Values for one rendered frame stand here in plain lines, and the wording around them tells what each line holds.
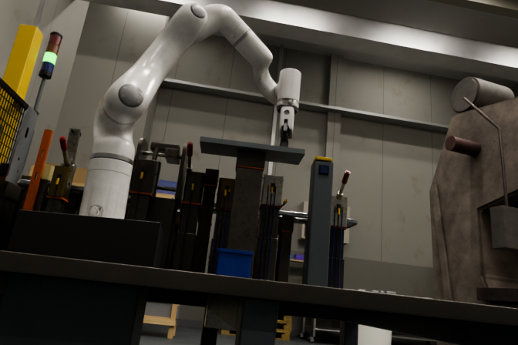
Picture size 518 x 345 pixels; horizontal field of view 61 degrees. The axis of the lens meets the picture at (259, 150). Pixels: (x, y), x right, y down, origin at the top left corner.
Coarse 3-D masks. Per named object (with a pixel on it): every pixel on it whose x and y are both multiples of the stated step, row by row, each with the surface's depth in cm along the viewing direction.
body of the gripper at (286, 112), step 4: (280, 108) 164; (284, 108) 162; (288, 108) 161; (292, 108) 162; (280, 112) 168; (284, 112) 162; (288, 112) 162; (292, 112) 161; (296, 112) 166; (280, 116) 162; (284, 116) 160; (288, 116) 160; (292, 116) 160; (280, 120) 160; (288, 120) 159; (292, 120) 159; (280, 124) 159; (288, 124) 159; (292, 124) 159; (280, 128) 159; (292, 128) 159; (280, 132) 161; (292, 132) 160; (280, 136) 165; (288, 136) 168
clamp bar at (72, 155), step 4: (72, 132) 171; (76, 132) 172; (80, 132) 176; (68, 136) 171; (72, 136) 171; (76, 136) 171; (68, 140) 171; (72, 140) 171; (76, 140) 171; (68, 144) 171; (72, 144) 171; (76, 144) 172; (68, 148) 170; (72, 148) 171; (76, 148) 172; (68, 152) 170; (72, 152) 170; (72, 156) 170; (72, 160) 170; (64, 164) 169; (72, 164) 170
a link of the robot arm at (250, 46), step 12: (252, 36) 160; (240, 48) 160; (252, 48) 160; (264, 48) 162; (252, 60) 162; (264, 60) 161; (264, 72) 169; (264, 84) 172; (276, 84) 176; (264, 96) 174
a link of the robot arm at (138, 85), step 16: (176, 16) 141; (192, 16) 141; (160, 32) 142; (176, 32) 141; (192, 32) 142; (160, 48) 139; (176, 48) 142; (144, 64) 134; (160, 64) 137; (128, 80) 125; (144, 80) 130; (160, 80) 137; (112, 96) 122; (128, 96) 123; (144, 96) 126; (112, 112) 124; (128, 112) 123
